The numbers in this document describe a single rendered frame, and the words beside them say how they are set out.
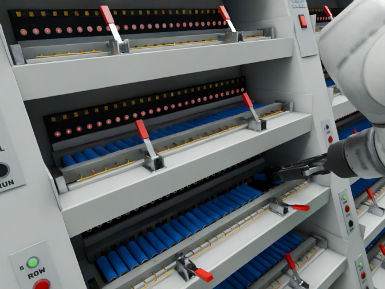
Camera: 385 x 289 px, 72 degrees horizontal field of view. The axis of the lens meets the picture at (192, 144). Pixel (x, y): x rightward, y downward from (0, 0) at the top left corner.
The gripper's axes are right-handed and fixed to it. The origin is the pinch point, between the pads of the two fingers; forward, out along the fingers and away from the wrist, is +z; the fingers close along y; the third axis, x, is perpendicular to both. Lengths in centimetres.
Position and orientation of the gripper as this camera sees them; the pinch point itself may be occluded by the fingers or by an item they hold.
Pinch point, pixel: (279, 173)
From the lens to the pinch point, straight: 71.7
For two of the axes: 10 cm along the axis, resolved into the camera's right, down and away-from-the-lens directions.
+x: 3.6, 9.3, -0.8
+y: -8.2, 2.7, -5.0
